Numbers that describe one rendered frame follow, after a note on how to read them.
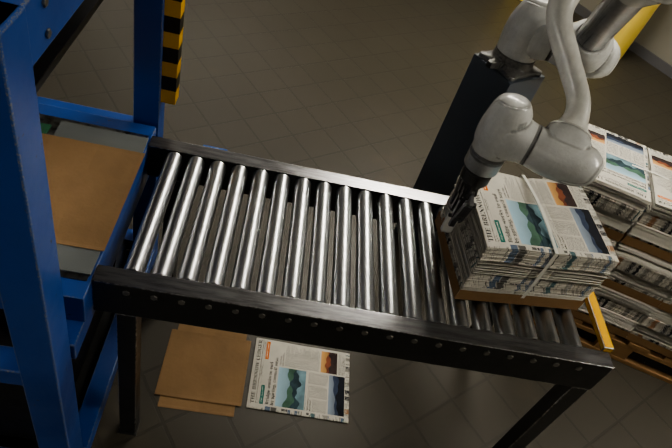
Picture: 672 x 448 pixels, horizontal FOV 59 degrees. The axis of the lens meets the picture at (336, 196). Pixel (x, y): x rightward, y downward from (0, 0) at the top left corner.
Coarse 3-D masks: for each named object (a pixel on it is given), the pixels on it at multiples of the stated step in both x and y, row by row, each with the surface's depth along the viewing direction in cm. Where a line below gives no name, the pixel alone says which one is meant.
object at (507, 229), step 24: (480, 192) 156; (504, 192) 159; (480, 216) 150; (504, 216) 152; (528, 216) 155; (456, 240) 162; (480, 240) 147; (504, 240) 145; (528, 240) 148; (456, 264) 160; (480, 264) 148; (504, 264) 149; (528, 264) 149; (480, 288) 156; (504, 288) 157
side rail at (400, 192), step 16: (160, 144) 174; (176, 144) 176; (192, 144) 177; (160, 160) 176; (208, 160) 176; (224, 160) 176; (240, 160) 178; (256, 160) 179; (272, 160) 181; (272, 176) 179; (304, 176) 179; (320, 176) 181; (336, 176) 183; (352, 176) 185; (352, 192) 183; (384, 192) 183; (400, 192) 185; (416, 192) 186; (352, 208) 188; (432, 208) 186; (416, 224) 192
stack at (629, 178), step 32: (608, 160) 222; (640, 160) 228; (608, 192) 214; (640, 192) 212; (608, 224) 221; (640, 224) 217; (640, 256) 225; (608, 288) 240; (640, 288) 235; (576, 320) 256; (608, 320) 250; (640, 320) 245; (640, 352) 255
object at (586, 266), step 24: (552, 192) 164; (576, 192) 167; (552, 216) 157; (576, 216) 159; (576, 240) 152; (600, 240) 154; (576, 264) 150; (600, 264) 151; (552, 288) 158; (576, 288) 159
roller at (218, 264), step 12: (240, 168) 175; (240, 180) 172; (228, 192) 168; (240, 192) 169; (228, 204) 164; (240, 204) 167; (228, 216) 160; (228, 228) 157; (216, 240) 154; (228, 240) 155; (216, 252) 151; (228, 252) 153; (216, 264) 148; (228, 264) 152; (216, 276) 145
